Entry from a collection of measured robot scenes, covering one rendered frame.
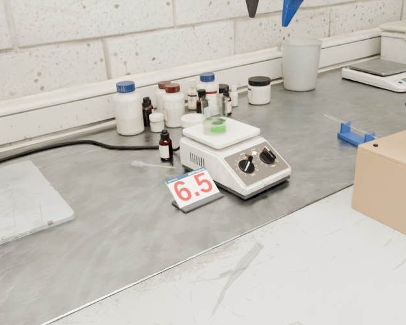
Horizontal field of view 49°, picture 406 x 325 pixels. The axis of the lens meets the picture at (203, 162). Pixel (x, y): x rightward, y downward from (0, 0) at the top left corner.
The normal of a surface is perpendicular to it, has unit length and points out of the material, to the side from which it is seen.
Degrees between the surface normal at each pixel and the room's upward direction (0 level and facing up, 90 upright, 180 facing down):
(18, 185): 0
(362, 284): 0
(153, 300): 0
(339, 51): 90
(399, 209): 90
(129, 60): 90
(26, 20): 90
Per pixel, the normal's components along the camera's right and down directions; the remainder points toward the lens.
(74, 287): -0.04, -0.91
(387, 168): -0.82, 0.27
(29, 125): 0.57, 0.33
